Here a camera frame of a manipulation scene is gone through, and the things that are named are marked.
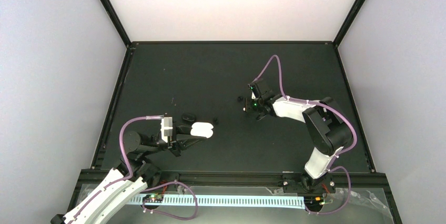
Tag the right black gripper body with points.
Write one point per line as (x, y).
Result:
(255, 107)

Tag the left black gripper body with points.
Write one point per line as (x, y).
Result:
(172, 144)

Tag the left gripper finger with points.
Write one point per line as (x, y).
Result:
(186, 141)
(181, 129)

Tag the black earbud charging case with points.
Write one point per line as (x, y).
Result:
(189, 118)

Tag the white earbud charging case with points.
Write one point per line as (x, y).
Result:
(202, 129)

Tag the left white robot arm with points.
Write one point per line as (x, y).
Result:
(136, 174)

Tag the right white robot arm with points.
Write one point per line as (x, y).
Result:
(328, 128)

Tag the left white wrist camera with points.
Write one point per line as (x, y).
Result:
(166, 129)

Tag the white slotted cable duct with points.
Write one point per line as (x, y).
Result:
(292, 202)

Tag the black front mounting rail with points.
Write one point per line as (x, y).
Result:
(290, 182)

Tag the right black frame post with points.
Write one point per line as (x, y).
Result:
(348, 21)

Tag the black frame post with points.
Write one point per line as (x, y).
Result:
(348, 21)
(112, 14)

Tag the left black frame post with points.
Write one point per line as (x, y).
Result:
(112, 14)

